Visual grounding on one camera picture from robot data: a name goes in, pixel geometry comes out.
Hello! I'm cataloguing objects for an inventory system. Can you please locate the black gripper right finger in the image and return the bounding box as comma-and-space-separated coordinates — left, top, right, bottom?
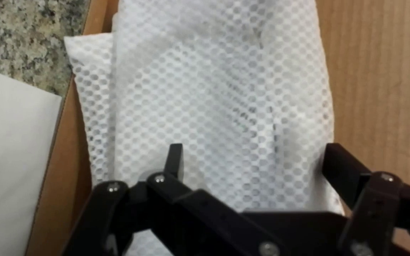
320, 140, 410, 256

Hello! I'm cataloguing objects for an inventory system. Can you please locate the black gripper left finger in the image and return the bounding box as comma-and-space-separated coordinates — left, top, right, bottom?
61, 140, 283, 256

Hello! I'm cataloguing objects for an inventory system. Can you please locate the white mesh towel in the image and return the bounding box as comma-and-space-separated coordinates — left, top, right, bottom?
62, 0, 344, 256

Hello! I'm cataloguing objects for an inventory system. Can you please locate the flat cardboard tray box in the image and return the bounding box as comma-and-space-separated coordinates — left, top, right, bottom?
24, 0, 410, 256

